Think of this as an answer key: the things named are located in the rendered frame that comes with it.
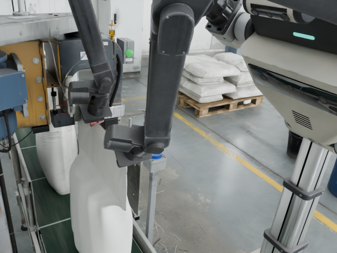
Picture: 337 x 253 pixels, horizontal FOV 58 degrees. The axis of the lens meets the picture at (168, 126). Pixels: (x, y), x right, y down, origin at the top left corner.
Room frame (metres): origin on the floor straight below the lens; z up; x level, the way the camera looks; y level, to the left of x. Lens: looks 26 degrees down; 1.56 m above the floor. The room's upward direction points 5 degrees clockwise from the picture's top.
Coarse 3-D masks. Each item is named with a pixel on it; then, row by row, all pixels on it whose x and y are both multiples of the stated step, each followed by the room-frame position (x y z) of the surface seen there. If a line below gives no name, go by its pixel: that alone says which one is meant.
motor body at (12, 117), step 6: (0, 54) 0.83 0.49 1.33; (6, 54) 0.84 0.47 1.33; (0, 60) 0.79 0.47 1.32; (0, 66) 0.81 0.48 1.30; (6, 66) 0.81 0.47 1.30; (0, 114) 0.78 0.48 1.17; (12, 114) 0.81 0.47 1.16; (0, 120) 0.77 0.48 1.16; (12, 120) 0.80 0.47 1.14; (0, 126) 0.76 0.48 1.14; (6, 126) 0.78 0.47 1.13; (12, 126) 0.80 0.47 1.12; (0, 132) 0.76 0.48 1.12; (6, 132) 0.78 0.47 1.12; (12, 132) 0.80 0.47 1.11; (0, 138) 0.76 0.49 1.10; (6, 138) 0.78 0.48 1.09
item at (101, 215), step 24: (96, 144) 0.96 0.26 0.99; (72, 168) 1.06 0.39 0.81; (96, 168) 0.97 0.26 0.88; (120, 168) 0.79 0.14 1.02; (72, 192) 1.03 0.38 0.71; (96, 192) 0.88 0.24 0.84; (120, 192) 0.78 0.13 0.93; (72, 216) 1.02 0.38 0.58; (96, 216) 0.84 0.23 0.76; (120, 216) 0.85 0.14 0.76; (96, 240) 0.83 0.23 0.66; (120, 240) 0.84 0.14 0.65
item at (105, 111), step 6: (90, 102) 0.92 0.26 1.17; (84, 108) 0.95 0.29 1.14; (90, 108) 0.93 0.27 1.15; (96, 108) 0.92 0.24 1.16; (102, 108) 0.93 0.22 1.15; (108, 108) 0.99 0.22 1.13; (84, 114) 0.93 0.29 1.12; (90, 114) 0.94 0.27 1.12; (96, 114) 0.94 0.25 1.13; (102, 114) 0.96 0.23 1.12; (108, 114) 0.97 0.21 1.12; (84, 120) 0.92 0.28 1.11
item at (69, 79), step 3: (66, 78) 1.02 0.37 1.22; (69, 78) 1.02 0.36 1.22; (72, 78) 1.03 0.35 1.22; (66, 81) 1.02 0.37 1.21; (69, 81) 1.02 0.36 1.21; (66, 84) 1.02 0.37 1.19; (66, 87) 1.02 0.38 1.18; (66, 90) 1.01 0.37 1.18; (66, 93) 1.01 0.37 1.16; (63, 96) 1.04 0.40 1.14; (66, 96) 1.01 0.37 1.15; (66, 99) 1.02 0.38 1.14; (72, 114) 1.03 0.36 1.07
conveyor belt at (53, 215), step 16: (32, 144) 1.92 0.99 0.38; (32, 160) 1.72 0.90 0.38; (32, 176) 1.54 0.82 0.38; (48, 192) 1.40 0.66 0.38; (48, 208) 1.27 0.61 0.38; (64, 208) 1.28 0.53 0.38; (48, 224) 1.16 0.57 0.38; (64, 224) 1.17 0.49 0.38; (48, 240) 1.06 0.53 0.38; (64, 240) 1.06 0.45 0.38
